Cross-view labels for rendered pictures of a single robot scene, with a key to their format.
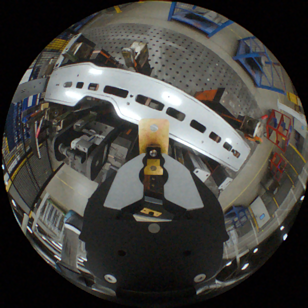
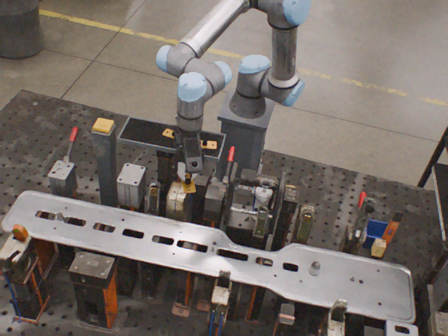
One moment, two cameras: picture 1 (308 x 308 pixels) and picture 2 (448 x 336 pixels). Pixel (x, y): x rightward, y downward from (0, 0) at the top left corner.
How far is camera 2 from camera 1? 1.47 m
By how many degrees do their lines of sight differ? 21
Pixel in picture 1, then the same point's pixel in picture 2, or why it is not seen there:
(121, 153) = (211, 193)
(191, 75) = not seen: outside the picture
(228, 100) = (100, 265)
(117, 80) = (232, 265)
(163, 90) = (181, 259)
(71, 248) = (276, 57)
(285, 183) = not seen: outside the picture
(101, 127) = (246, 225)
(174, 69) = not seen: outside the picture
